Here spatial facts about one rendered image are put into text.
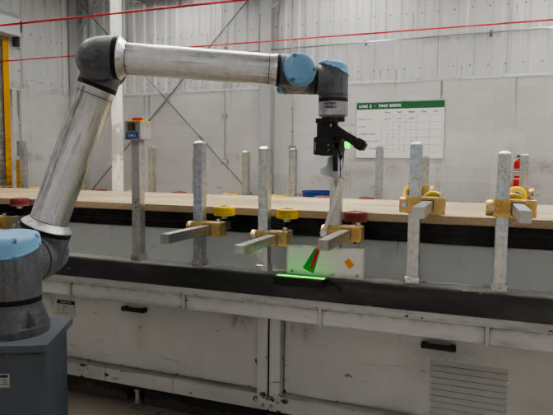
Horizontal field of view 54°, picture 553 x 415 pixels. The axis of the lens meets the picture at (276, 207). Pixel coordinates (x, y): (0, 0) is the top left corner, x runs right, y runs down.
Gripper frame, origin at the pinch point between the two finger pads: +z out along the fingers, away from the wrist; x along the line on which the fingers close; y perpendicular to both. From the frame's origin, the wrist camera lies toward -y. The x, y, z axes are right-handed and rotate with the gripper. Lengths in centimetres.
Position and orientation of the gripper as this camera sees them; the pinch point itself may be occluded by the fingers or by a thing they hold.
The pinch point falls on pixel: (338, 182)
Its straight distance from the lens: 168.5
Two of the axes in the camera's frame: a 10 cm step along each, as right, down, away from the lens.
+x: -3.5, 0.7, -9.3
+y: -9.4, -0.4, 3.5
